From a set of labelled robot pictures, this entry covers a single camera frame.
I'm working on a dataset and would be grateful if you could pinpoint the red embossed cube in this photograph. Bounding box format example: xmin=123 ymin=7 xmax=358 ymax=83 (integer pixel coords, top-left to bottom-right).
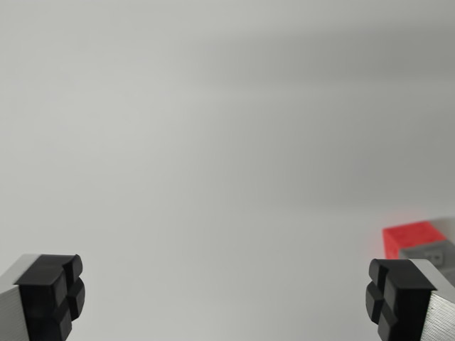
xmin=382 ymin=220 xmax=446 ymax=259

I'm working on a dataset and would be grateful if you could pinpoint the grey embossed number cube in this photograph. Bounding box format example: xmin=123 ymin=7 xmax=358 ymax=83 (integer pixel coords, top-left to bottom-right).
xmin=398 ymin=239 xmax=455 ymax=286

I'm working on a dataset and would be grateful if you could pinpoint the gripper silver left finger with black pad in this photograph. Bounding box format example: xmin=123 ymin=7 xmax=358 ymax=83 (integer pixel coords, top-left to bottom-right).
xmin=0 ymin=253 xmax=87 ymax=341

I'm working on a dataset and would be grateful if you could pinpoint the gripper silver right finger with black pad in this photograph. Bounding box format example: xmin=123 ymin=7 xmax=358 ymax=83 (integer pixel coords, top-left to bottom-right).
xmin=364 ymin=258 xmax=455 ymax=341

